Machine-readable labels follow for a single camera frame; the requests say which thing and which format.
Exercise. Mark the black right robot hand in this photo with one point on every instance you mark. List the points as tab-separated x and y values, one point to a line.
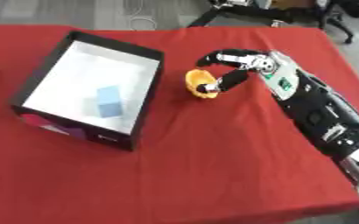
235	78

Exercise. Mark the yellow toy fruit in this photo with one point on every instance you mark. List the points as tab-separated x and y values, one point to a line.
197	80

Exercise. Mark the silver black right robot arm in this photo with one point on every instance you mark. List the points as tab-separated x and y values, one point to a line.
315	110

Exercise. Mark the black box white inside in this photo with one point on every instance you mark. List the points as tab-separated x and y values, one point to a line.
93	87

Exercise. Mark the black chair base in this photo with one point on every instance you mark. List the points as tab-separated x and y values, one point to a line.
336	20

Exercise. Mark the light blue block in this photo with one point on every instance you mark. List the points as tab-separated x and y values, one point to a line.
109	102

